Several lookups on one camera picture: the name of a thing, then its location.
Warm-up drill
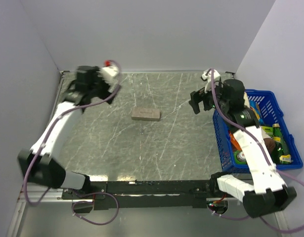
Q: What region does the aluminium frame rail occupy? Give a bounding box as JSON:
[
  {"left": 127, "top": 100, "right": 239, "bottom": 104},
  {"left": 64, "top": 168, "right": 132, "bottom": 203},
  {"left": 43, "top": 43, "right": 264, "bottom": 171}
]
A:
[{"left": 17, "top": 179, "right": 281, "bottom": 203}]

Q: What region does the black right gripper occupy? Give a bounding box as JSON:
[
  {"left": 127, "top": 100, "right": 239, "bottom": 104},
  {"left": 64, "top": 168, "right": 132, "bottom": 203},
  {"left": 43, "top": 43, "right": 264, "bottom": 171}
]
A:
[{"left": 188, "top": 80, "right": 229, "bottom": 114}]

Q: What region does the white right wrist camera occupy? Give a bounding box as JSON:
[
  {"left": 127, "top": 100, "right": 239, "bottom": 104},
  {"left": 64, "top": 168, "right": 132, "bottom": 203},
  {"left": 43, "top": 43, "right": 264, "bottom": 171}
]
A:
[{"left": 201, "top": 69, "right": 221, "bottom": 93}]

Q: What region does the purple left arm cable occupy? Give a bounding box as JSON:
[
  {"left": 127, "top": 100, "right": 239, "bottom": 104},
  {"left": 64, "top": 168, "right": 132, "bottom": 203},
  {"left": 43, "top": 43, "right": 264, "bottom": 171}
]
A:
[{"left": 22, "top": 60, "right": 123, "bottom": 225}]

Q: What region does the green glass bottle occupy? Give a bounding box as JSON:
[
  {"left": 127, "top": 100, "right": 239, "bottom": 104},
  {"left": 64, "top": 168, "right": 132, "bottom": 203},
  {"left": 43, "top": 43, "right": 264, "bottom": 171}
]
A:
[{"left": 271, "top": 123, "right": 290, "bottom": 164}]

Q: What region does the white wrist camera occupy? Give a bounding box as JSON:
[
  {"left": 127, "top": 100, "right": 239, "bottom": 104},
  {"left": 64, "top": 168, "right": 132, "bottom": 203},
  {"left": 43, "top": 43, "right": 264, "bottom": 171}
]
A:
[
  {"left": 201, "top": 69, "right": 221, "bottom": 93},
  {"left": 99, "top": 60, "right": 120, "bottom": 81}
]

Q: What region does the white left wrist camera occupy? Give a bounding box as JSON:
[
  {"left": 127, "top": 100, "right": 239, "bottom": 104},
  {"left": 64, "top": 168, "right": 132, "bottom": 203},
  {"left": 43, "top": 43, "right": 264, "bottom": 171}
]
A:
[{"left": 99, "top": 60, "right": 120, "bottom": 81}]

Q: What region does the yellow green snack packet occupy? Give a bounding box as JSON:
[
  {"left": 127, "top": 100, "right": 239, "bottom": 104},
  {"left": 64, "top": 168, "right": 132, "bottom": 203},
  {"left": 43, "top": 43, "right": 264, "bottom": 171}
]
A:
[{"left": 279, "top": 155, "right": 292, "bottom": 164}]

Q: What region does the green bottle red cap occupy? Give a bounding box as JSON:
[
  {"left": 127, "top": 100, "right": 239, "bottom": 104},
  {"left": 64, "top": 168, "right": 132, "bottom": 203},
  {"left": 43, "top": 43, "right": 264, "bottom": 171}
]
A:
[{"left": 233, "top": 150, "right": 247, "bottom": 164}]

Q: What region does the orange snack package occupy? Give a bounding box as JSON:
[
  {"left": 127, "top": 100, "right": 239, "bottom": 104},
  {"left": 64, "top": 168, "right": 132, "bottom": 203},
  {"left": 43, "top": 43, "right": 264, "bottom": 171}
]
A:
[{"left": 228, "top": 131, "right": 242, "bottom": 151}]

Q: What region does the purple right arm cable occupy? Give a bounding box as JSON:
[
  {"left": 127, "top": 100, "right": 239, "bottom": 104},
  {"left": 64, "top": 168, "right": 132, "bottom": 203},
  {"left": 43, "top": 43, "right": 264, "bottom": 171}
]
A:
[{"left": 205, "top": 68, "right": 304, "bottom": 234}]

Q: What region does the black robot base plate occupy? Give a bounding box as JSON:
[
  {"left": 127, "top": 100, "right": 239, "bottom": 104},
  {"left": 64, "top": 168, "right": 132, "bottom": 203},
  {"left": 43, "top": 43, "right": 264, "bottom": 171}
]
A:
[{"left": 62, "top": 180, "right": 231, "bottom": 210}]

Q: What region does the blue Lays chip bag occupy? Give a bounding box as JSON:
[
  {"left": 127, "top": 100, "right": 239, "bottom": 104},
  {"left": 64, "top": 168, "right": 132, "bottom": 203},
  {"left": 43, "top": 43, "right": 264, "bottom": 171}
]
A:
[{"left": 249, "top": 100, "right": 264, "bottom": 125}]

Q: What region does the blue plastic basket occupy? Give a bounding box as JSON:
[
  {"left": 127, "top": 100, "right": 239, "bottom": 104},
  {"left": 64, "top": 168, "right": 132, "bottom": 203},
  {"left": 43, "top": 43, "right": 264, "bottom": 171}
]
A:
[{"left": 213, "top": 89, "right": 303, "bottom": 173}]

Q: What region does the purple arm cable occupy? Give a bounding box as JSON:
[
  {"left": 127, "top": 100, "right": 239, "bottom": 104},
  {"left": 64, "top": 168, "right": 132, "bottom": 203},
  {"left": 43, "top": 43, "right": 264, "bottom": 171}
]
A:
[
  {"left": 22, "top": 60, "right": 123, "bottom": 225},
  {"left": 205, "top": 68, "right": 304, "bottom": 234}
]

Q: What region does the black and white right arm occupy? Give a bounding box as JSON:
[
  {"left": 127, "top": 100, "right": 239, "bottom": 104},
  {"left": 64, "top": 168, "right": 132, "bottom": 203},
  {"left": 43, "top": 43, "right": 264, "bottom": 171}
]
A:
[{"left": 189, "top": 79, "right": 297, "bottom": 218}]

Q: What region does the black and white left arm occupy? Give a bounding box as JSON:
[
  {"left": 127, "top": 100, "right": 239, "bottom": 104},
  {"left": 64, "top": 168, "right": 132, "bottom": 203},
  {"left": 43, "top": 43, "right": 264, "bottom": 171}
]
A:
[{"left": 17, "top": 60, "right": 121, "bottom": 198}]

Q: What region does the grey-brown glasses case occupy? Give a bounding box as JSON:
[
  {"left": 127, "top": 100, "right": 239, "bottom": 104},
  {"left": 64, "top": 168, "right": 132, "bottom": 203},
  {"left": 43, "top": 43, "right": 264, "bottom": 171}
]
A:
[{"left": 131, "top": 107, "right": 161, "bottom": 121}]

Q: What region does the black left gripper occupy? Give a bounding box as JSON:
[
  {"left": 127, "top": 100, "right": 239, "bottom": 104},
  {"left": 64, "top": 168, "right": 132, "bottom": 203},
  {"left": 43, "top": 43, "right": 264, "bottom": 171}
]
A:
[{"left": 88, "top": 66, "right": 121, "bottom": 104}]

